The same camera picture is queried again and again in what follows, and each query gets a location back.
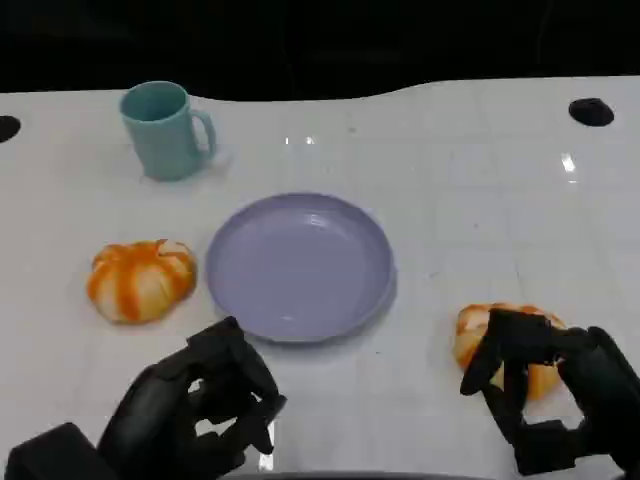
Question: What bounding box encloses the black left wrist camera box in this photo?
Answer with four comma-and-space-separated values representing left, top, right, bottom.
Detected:
4, 422, 120, 480

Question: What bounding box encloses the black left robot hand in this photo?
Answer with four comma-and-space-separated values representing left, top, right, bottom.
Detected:
97, 315, 289, 480

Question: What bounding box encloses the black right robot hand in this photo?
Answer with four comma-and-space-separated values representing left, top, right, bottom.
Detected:
459, 307, 640, 476

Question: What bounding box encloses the orange and white bread roll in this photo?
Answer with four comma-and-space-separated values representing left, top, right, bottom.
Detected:
86, 239, 198, 325
452, 301, 569, 401

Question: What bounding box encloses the pale green mug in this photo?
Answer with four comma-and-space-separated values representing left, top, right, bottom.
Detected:
118, 81, 218, 182

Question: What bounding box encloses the lilac plate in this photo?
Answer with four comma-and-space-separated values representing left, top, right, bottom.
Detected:
205, 193, 396, 345

